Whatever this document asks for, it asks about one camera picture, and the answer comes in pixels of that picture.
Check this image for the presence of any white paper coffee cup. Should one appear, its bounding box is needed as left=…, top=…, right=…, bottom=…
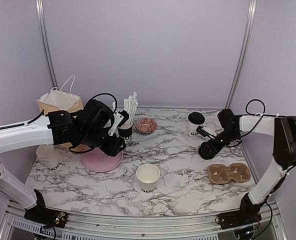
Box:
left=188, top=121, right=203, bottom=137

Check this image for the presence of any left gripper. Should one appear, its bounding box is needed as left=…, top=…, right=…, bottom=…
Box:
left=78, top=127, right=127, bottom=157

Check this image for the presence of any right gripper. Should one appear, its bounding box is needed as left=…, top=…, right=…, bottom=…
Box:
left=202, top=128, right=240, bottom=155

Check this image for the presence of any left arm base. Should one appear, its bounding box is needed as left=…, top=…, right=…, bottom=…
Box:
left=24, top=189, right=68, bottom=228

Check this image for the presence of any brown paper bag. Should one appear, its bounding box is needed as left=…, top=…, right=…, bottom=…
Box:
left=36, top=74, right=83, bottom=115

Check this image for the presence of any pink plate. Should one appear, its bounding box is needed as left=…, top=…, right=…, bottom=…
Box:
left=81, top=148, right=123, bottom=173

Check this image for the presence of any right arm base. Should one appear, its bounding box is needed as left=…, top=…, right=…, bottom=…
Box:
left=217, top=193, right=264, bottom=230

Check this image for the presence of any black cup holding straws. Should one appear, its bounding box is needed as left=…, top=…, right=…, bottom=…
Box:
left=118, top=125, right=133, bottom=143

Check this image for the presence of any stack of white paper cups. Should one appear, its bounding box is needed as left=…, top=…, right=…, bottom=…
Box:
left=36, top=145, right=60, bottom=171

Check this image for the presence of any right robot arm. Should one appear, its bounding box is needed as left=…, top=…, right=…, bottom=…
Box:
left=203, top=133, right=296, bottom=219

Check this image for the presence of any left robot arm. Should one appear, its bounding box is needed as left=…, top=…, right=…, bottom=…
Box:
left=0, top=97, right=129, bottom=223

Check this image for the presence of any cardboard cup carrier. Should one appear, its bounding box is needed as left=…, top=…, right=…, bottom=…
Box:
left=207, top=163, right=251, bottom=185

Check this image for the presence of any red patterned bowl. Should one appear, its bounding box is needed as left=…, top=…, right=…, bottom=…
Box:
left=134, top=117, right=157, bottom=136

